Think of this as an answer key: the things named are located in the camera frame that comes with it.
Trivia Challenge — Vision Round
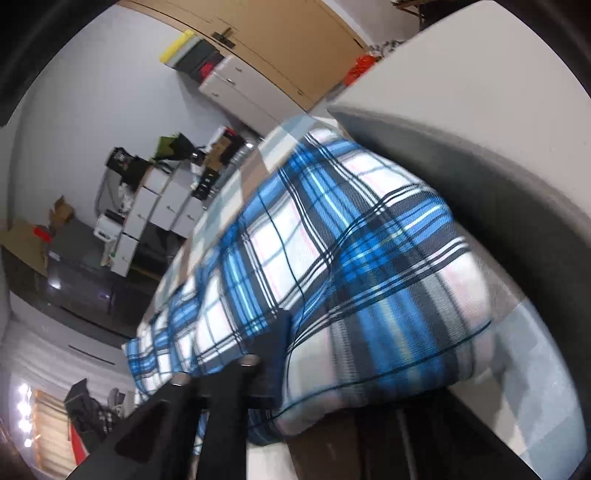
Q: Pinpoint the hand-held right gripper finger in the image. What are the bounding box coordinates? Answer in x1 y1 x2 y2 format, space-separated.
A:
69 311 293 480

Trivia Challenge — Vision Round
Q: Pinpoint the blue plaid shirt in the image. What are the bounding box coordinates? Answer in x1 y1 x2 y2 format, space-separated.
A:
122 131 495 446

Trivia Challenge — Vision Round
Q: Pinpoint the dark clothes pile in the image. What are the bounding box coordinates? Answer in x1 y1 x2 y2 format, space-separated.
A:
65 378 134 457

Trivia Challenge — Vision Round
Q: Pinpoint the flat black box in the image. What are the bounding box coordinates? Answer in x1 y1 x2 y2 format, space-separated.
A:
191 166 218 199

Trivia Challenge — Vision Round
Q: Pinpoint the white drawer cabinet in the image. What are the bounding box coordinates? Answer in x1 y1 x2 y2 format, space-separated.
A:
108 173 204 278

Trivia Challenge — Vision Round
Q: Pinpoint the white printer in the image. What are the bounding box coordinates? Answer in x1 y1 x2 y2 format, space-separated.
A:
95 210 124 241

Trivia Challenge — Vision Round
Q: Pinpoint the open cardboard box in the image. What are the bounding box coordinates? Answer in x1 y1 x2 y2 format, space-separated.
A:
203 127 241 169

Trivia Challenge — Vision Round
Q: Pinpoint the glossy black cabinet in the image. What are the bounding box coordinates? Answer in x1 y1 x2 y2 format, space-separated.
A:
2 244 160 342

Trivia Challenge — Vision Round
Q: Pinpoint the green bag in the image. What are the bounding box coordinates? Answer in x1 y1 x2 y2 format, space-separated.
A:
154 133 195 162

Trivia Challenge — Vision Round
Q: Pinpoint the grey storage box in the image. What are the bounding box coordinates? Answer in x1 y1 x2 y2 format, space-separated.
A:
46 219 116 287

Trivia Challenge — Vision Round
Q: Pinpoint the black bag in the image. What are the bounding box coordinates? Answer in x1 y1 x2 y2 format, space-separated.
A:
106 147 148 190

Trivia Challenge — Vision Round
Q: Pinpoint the orange curtain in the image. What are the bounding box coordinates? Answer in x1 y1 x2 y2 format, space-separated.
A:
28 388 77 478

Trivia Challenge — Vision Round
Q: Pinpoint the small cardboard box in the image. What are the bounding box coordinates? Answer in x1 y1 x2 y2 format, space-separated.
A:
50 196 75 228

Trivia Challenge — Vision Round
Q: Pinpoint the white tall cabinet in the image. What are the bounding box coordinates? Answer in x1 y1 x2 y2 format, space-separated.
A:
198 55 305 134

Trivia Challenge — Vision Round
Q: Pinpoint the large cardboard box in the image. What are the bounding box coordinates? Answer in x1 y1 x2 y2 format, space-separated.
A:
0 222 49 273

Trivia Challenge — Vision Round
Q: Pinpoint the black red shoe box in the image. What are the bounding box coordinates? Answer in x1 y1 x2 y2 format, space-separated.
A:
178 41 227 86

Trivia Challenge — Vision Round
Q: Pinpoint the orange bag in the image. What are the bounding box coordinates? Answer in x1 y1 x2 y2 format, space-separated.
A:
346 53 377 86

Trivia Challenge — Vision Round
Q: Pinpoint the yellow box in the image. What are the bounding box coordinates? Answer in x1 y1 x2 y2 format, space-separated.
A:
159 30 199 65

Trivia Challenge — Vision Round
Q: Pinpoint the grey padded headboard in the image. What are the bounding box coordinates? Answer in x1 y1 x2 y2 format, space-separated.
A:
327 0 591 480

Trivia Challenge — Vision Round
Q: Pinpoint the dark bed frame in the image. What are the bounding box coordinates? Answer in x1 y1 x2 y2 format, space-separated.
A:
286 383 543 480

